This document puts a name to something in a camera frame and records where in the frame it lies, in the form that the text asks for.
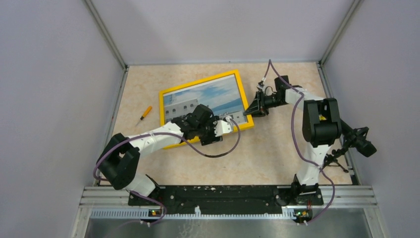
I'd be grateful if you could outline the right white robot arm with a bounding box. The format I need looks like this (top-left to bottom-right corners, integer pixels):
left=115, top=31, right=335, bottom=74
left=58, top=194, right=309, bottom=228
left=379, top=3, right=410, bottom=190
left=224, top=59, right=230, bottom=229
left=244, top=76, right=342, bottom=205

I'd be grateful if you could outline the white cable duct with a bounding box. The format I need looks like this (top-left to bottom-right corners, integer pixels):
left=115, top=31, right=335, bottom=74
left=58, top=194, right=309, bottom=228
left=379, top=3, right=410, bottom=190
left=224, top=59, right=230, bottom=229
left=90, top=207, right=296, bottom=221

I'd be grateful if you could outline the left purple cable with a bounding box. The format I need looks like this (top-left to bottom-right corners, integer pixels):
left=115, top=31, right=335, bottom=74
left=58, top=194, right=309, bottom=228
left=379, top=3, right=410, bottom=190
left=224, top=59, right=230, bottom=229
left=93, top=118, right=242, bottom=227

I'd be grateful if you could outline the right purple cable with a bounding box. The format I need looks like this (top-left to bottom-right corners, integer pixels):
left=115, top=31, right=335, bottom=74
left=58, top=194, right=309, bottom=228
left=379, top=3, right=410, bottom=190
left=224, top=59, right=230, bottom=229
left=262, top=59, right=336, bottom=226

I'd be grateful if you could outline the black mini tripod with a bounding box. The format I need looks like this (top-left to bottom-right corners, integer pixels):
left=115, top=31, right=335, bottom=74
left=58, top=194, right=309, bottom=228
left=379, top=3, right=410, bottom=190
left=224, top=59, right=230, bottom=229
left=322, top=148, right=349, bottom=173

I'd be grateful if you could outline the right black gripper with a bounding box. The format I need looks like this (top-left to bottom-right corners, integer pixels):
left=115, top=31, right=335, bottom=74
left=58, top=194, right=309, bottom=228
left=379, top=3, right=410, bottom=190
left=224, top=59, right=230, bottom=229
left=244, top=91, right=285, bottom=119

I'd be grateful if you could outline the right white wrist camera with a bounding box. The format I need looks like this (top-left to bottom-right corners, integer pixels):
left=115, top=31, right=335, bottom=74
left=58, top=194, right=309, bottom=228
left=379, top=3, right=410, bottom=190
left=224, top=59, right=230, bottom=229
left=257, top=80, right=273, bottom=96

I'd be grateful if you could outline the purple cable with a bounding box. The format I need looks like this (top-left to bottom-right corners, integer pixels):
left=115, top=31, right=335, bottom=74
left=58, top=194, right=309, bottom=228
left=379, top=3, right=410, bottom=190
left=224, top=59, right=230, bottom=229
left=93, top=118, right=242, bottom=227
left=262, top=59, right=336, bottom=226

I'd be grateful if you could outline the yellow picture frame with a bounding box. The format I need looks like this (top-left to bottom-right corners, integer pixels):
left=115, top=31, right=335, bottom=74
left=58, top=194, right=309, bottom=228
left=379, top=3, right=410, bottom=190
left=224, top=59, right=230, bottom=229
left=159, top=70, right=254, bottom=145

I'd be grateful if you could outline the building and sky photo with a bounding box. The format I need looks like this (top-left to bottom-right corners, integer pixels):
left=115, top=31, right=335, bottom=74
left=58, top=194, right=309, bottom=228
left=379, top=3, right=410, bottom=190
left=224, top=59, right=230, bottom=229
left=159, top=71, right=251, bottom=125

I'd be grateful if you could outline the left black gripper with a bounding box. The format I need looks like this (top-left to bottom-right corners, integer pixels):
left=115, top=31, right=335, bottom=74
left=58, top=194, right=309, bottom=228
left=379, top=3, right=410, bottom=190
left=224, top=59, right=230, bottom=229
left=196, top=115, right=223, bottom=146

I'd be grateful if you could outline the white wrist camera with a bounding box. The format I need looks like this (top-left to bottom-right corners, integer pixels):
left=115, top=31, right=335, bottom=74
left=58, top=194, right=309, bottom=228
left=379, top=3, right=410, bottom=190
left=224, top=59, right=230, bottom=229
left=214, top=120, right=233, bottom=137
left=257, top=80, right=273, bottom=96

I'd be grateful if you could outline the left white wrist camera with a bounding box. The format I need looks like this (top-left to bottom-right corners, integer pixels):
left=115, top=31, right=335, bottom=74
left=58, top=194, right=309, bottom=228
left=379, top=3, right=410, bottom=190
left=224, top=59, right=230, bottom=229
left=214, top=120, right=233, bottom=137

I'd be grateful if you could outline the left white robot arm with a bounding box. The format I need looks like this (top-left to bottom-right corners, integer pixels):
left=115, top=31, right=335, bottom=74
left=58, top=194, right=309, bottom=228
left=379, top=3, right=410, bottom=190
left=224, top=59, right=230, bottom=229
left=94, top=104, right=233, bottom=205

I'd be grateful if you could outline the orange handled screwdriver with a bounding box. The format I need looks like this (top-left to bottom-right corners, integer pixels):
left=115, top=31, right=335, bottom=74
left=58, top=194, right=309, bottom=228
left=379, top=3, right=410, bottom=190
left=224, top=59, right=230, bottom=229
left=136, top=106, right=153, bottom=126

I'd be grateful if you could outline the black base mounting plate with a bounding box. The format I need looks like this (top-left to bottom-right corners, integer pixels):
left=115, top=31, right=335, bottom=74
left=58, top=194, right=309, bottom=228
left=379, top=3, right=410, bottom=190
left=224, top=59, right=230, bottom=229
left=128, top=185, right=324, bottom=215

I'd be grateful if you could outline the aluminium front rail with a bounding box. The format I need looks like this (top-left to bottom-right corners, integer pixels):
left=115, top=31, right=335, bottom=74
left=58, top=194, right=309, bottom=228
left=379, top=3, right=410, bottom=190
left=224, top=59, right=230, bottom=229
left=79, top=185, right=378, bottom=208

